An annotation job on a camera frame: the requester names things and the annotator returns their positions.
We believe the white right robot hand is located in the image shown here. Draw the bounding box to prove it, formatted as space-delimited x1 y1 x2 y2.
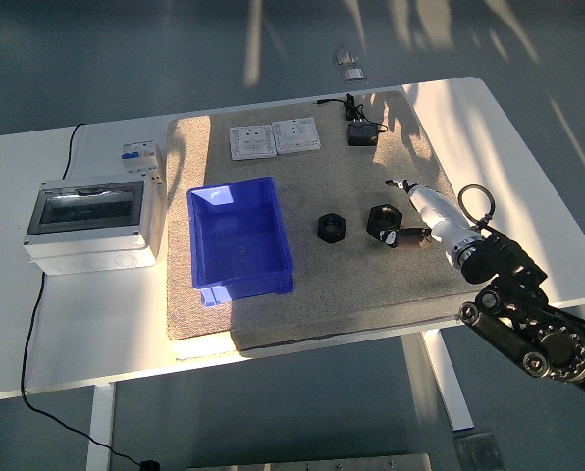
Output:
376 177 473 252

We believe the black hex nut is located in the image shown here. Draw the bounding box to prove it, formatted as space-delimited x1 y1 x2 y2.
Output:
365 203 404 241
316 212 348 245

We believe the blue plastic box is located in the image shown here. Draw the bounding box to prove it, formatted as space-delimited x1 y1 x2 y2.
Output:
186 176 295 308

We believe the white distribution box clear lid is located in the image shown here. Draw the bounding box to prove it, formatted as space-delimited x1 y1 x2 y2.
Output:
22 175 164 277

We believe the black power adapter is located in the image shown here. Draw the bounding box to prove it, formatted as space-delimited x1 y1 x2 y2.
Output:
346 122 380 147

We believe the grey-brown mat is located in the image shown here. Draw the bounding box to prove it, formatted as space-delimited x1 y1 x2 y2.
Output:
166 89 498 352

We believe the white table leg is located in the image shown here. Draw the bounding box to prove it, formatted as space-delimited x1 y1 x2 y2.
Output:
417 328 475 433
85 384 117 471

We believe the grey metal plate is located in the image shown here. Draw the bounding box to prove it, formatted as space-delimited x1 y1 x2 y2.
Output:
184 453 432 471

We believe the white circuit breaker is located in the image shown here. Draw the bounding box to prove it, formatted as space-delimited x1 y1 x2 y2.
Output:
120 139 167 186

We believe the black adapter cord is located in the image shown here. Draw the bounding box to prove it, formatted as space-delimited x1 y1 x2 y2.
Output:
312 92 390 134

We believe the white wall socket panel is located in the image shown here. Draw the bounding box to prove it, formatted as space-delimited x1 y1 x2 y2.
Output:
271 116 322 156
229 124 278 162

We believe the long black power cable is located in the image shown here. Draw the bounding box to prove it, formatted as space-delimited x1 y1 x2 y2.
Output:
20 122 161 471

